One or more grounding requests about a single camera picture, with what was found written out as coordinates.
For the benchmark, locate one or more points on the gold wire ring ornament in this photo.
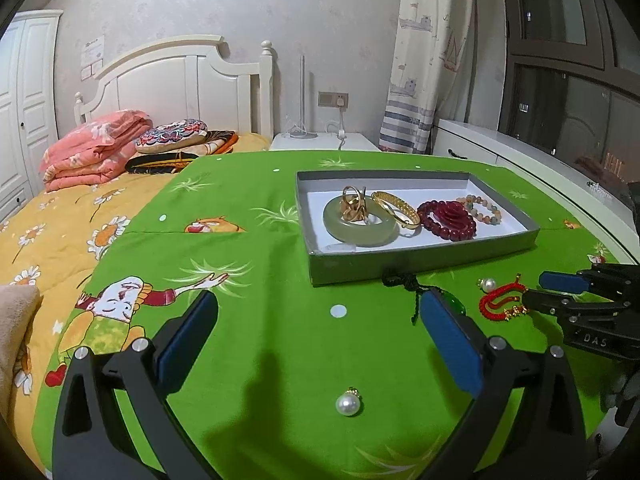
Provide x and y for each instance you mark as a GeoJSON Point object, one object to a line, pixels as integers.
{"type": "Point", "coordinates": [353, 204]}

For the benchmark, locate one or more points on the dark window frame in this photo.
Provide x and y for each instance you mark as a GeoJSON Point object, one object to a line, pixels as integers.
{"type": "Point", "coordinates": [572, 86]}

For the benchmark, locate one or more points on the white pearl pendant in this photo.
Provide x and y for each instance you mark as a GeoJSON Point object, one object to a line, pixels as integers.
{"type": "Point", "coordinates": [348, 404]}

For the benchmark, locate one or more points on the embroidered patterned pillow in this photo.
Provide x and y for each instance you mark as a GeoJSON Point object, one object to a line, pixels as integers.
{"type": "Point", "coordinates": [164, 138]}

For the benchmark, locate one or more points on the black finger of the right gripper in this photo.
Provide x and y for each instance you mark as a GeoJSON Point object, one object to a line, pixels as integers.
{"type": "Point", "coordinates": [614, 281]}
{"type": "Point", "coordinates": [606, 315]}

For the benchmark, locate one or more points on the white lamp stand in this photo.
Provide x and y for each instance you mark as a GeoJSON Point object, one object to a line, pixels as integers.
{"type": "Point", "coordinates": [300, 130]}

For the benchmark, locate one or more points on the red cord bracelet gold charms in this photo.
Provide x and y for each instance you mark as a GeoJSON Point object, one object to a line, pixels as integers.
{"type": "Point", "coordinates": [505, 302]}

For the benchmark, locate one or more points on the white nightstand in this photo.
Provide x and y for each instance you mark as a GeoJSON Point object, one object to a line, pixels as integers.
{"type": "Point", "coordinates": [322, 141]}

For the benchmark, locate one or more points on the black orange folded cloth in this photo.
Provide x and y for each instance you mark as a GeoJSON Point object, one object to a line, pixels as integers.
{"type": "Point", "coordinates": [176, 159]}

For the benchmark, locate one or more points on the white wardrobe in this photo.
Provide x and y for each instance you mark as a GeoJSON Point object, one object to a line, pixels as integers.
{"type": "Point", "coordinates": [27, 112]}

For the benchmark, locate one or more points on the paper notice on wall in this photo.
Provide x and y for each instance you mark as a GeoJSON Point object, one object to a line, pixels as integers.
{"type": "Point", "coordinates": [91, 57]}

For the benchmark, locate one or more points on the grey cardboard tray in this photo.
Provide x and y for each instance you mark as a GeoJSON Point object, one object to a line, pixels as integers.
{"type": "Point", "coordinates": [331, 261]}

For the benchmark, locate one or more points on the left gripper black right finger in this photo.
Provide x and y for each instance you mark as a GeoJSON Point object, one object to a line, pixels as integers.
{"type": "Point", "coordinates": [547, 439]}

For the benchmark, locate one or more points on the yellow floral bedsheet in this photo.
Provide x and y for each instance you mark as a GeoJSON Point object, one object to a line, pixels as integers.
{"type": "Point", "coordinates": [98, 265]}

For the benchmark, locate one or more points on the pale green jade bangle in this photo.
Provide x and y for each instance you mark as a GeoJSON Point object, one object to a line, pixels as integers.
{"type": "Point", "coordinates": [376, 229]}

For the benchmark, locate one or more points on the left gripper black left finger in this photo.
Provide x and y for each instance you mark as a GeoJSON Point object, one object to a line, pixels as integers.
{"type": "Point", "coordinates": [91, 439]}

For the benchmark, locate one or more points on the white low cabinet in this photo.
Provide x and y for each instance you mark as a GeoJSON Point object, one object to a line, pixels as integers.
{"type": "Point", "coordinates": [597, 210]}

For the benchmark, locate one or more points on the gold bangle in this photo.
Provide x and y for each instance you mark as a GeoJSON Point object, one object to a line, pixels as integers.
{"type": "Point", "coordinates": [405, 215]}

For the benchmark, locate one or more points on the green cartoon tablecloth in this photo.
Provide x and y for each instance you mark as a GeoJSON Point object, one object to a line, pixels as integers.
{"type": "Point", "coordinates": [319, 341]}

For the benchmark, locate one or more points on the wall power socket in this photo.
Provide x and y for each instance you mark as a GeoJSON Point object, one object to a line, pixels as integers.
{"type": "Point", "coordinates": [332, 99]}

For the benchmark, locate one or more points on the small pearl earring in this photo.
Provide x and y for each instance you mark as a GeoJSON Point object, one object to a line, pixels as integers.
{"type": "Point", "coordinates": [487, 285]}

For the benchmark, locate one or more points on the white wooden headboard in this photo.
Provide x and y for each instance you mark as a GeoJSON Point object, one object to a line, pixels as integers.
{"type": "Point", "coordinates": [187, 77]}

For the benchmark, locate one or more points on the sailboat print curtain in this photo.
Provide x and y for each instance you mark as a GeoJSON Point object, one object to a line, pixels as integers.
{"type": "Point", "coordinates": [430, 40]}

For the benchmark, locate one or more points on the folded pink quilt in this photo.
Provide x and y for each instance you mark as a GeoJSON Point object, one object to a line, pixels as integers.
{"type": "Point", "coordinates": [95, 152]}

